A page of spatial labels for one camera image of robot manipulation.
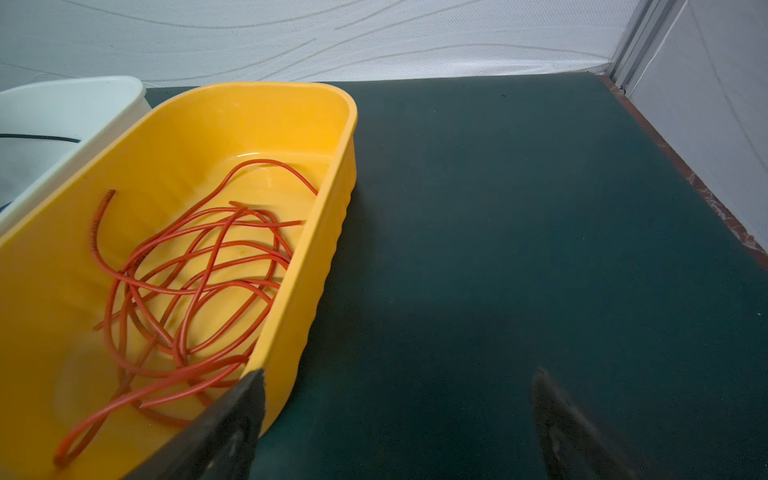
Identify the yellow plastic bin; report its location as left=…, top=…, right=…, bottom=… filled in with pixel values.
left=1, top=82, right=357, bottom=479

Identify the white plastic bin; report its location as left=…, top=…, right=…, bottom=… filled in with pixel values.
left=1, top=76, right=151, bottom=233

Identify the black cable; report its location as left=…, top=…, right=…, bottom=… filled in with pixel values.
left=0, top=132, right=82, bottom=214

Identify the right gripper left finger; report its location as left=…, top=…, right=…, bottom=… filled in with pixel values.
left=125, top=369, right=265, bottom=479

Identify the red cable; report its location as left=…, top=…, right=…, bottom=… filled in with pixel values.
left=52, top=158, right=319, bottom=469

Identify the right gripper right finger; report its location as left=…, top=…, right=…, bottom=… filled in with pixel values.
left=530, top=368, right=660, bottom=479

